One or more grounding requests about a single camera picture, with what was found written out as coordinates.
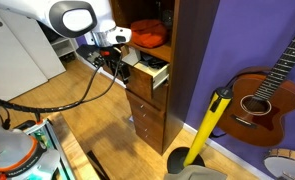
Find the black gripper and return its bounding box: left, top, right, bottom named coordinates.
left=100, top=47, right=130, bottom=84

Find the wooden drawer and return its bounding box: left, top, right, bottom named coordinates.
left=152, top=83, right=168, bottom=110
left=121, top=45, right=169, bottom=99
left=126, top=90, right=164, bottom=124
left=133, top=116, right=164, bottom=154

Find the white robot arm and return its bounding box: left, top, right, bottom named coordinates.
left=0, top=0, right=132, bottom=180

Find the brown wooden cabinet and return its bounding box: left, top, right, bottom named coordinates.
left=111, top=0, right=220, bottom=153

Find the orange knit hat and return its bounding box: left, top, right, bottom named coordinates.
left=130, top=19, right=168, bottom=48

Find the white storage shelf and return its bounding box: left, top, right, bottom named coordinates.
left=51, top=37, right=76, bottom=58

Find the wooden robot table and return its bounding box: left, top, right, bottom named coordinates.
left=47, top=113, right=100, bottom=180

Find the yellow pole stand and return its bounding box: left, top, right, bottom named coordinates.
left=167, top=87, right=233, bottom=174

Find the brown acoustic guitar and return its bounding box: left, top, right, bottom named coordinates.
left=217, top=36, right=295, bottom=147

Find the white banjo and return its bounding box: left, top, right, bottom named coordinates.
left=263, top=148, right=295, bottom=180

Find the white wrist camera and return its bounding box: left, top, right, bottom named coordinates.
left=107, top=26, right=132, bottom=45

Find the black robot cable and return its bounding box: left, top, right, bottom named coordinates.
left=0, top=53, right=123, bottom=114

